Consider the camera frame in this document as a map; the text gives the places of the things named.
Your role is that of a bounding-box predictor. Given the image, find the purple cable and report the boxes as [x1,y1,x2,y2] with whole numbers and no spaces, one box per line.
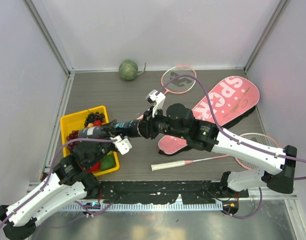
[155,74,306,220]
[0,138,119,236]

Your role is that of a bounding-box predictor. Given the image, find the pink racket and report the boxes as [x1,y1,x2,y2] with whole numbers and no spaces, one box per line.
[151,133,280,171]
[160,65,197,95]

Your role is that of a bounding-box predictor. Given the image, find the white slotted cable duct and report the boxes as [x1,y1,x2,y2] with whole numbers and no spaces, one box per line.
[62,201,223,213]

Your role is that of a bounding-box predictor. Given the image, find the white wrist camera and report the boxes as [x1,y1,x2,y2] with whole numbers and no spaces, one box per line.
[145,89,166,118]
[113,141,133,155]

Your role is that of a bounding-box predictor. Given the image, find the dark grape bunch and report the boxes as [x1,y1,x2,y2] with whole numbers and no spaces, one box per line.
[84,111,105,128]

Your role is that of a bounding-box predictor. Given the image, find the pink racket upper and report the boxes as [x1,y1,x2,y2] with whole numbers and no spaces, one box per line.
[160,65,197,95]

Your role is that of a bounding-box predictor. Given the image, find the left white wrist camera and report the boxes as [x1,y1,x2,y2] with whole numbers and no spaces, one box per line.
[113,141,133,155]

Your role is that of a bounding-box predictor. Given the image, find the yellow plastic tray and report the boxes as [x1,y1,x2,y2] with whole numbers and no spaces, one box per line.
[60,105,120,177]

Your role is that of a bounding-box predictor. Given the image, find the pink racket bag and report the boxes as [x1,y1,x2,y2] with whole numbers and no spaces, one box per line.
[158,76,260,156]

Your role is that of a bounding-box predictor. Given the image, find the red apple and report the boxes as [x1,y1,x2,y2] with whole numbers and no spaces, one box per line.
[86,162,101,172]

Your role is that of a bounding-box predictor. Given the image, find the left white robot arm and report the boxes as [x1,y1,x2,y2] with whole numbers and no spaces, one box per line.
[0,120,132,240]

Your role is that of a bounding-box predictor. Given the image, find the black shuttlecock tube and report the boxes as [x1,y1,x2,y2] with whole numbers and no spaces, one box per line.
[77,119,141,139]

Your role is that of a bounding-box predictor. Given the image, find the red strawberries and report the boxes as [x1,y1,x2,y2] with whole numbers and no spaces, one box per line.
[87,120,103,128]

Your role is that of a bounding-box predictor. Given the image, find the green melon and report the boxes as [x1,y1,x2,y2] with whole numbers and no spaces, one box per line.
[118,59,147,81]

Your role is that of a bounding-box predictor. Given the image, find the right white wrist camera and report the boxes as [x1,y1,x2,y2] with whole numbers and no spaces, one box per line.
[145,89,166,118]

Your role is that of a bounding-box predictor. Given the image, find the red grape bunch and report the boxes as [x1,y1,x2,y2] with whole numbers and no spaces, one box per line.
[66,130,79,153]

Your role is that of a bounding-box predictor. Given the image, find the green lime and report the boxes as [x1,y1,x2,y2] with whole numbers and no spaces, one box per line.
[100,154,116,171]

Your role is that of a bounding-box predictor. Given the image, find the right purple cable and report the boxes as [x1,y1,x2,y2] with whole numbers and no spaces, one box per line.
[155,74,306,220]

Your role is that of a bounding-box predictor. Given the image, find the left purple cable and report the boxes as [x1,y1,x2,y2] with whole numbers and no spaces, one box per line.
[0,138,119,236]

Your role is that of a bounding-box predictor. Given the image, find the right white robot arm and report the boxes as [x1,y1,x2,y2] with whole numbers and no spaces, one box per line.
[138,103,297,197]

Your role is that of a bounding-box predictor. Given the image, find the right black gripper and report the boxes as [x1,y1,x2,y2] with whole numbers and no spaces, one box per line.
[132,105,188,140]

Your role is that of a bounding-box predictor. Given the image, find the pink racket lower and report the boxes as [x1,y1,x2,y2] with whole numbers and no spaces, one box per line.
[151,133,280,171]

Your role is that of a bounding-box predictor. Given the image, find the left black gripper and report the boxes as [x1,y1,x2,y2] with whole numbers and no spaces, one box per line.
[87,120,119,168]

